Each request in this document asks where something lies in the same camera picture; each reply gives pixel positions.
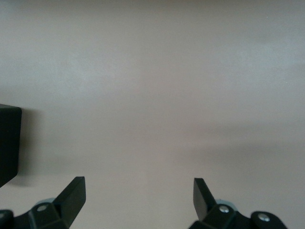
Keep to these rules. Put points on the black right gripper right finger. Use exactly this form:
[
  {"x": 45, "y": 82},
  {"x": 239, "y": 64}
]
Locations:
[{"x": 202, "y": 202}]

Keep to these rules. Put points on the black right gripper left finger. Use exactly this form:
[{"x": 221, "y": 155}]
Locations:
[{"x": 69, "y": 200}]

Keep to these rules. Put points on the black rectangular plastic box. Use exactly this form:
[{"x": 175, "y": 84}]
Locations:
[{"x": 9, "y": 143}]

